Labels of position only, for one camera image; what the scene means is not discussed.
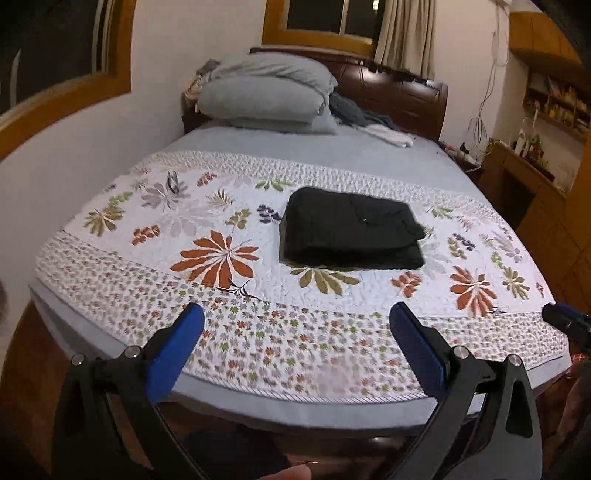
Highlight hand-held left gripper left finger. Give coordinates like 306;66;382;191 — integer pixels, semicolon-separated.
52;302;206;480

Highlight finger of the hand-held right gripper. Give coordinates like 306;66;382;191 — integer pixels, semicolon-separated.
541;302;591;345

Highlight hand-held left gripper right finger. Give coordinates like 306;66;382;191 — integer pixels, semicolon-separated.
389;301;544;480

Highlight black pants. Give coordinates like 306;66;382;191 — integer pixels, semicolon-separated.
278;186;428;271

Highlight person's left hand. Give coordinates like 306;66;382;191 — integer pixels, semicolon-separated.
269;463;313;480

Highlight floral quilted blanket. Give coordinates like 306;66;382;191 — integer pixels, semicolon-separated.
34;150;570;403

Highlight wooden desk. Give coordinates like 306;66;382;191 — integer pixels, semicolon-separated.
479;137;591;303

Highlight dark wooden nightstand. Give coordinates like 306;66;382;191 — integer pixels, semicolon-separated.
438;140;486;186

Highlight white cloth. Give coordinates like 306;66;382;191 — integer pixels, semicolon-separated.
362;124;415;149

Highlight grey blue bed sheet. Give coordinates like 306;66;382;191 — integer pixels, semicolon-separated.
28;124;574;431

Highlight dark grey crumpled cloth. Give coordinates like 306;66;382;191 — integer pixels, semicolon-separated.
329;91;395;131

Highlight dark wooden headboard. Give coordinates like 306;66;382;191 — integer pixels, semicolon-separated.
181;45;450;143

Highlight grey pillow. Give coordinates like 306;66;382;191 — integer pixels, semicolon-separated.
207;52;339;101
197;76;337;136

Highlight beige curtain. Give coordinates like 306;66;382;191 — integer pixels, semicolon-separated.
373;0;437;80

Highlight wooden framed window with curtain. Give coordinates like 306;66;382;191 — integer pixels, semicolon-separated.
262;0;389;55

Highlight dark wooden bed frame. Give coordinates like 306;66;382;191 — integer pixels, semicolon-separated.
6;299;575;480

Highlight wall cables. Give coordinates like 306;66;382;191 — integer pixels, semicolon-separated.
465;4;505;155

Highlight wooden wall shelf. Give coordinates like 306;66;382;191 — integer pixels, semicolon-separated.
508;11;591;141

